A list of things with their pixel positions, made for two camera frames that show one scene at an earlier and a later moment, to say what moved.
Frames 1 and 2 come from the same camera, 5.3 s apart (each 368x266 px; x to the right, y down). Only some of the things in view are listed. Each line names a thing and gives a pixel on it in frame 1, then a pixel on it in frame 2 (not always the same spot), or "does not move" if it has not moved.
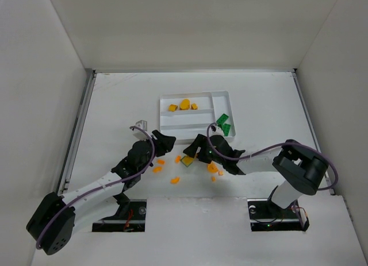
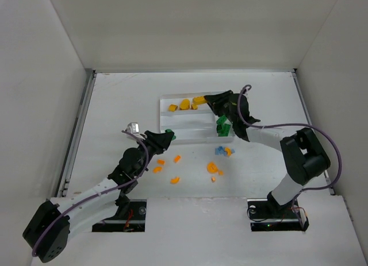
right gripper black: [203, 146] → [227, 105]
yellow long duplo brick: [187, 160] → [199, 100]
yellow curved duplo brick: [184, 104] does not move
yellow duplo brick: [172, 107] does not move
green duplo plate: [225, 128] does not move
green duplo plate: [222, 119] does not move
